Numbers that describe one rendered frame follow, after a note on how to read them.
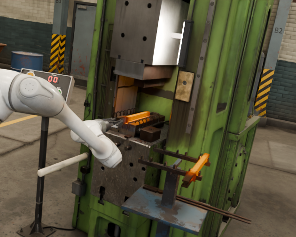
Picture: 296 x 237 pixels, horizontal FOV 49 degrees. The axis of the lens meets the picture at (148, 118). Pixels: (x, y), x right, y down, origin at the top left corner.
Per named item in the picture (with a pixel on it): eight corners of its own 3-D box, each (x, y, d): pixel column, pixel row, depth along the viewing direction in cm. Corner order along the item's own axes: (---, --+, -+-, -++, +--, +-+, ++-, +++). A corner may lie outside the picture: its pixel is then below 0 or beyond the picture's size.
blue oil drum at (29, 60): (28, 103, 598) (31, 56, 577) (2, 97, 613) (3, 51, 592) (46, 99, 654) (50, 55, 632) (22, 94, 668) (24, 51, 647)
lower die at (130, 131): (134, 137, 197) (136, 124, 195) (107, 129, 205) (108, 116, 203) (163, 126, 233) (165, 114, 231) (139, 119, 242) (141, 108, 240)
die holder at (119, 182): (138, 215, 196) (150, 146, 185) (89, 193, 212) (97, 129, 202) (175, 185, 245) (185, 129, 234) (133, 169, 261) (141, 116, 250)
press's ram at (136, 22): (165, 67, 180) (177, -8, 170) (109, 57, 197) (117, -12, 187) (191, 67, 217) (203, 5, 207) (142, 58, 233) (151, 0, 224)
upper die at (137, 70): (142, 80, 188) (144, 64, 186) (114, 74, 197) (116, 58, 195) (171, 77, 225) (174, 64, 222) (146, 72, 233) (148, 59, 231)
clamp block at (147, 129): (151, 143, 192) (152, 132, 190) (138, 139, 195) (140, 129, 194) (159, 138, 202) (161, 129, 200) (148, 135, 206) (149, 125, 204)
